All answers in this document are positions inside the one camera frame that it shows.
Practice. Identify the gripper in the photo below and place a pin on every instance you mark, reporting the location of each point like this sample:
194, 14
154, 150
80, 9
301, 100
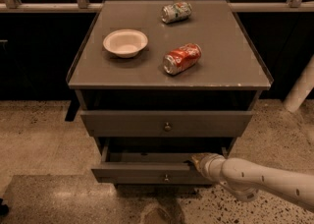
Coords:
207, 166

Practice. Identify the grey drawer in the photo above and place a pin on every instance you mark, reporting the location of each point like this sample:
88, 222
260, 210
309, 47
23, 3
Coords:
155, 161
169, 124

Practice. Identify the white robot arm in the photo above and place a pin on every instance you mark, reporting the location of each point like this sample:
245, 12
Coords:
243, 179

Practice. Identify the grey drawer cabinet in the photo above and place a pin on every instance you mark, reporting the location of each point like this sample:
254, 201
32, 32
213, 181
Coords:
229, 76

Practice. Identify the grey top drawer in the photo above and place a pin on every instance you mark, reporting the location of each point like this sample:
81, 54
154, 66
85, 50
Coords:
169, 124

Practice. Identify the red soda can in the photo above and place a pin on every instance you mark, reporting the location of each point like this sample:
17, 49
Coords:
182, 58

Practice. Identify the white pillar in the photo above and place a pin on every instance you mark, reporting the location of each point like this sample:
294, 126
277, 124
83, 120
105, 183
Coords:
302, 87

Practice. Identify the white paper bowl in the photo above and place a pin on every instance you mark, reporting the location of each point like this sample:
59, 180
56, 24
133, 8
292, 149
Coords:
125, 43

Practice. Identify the green white soda can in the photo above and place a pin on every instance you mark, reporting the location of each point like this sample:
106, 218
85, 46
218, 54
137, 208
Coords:
176, 12

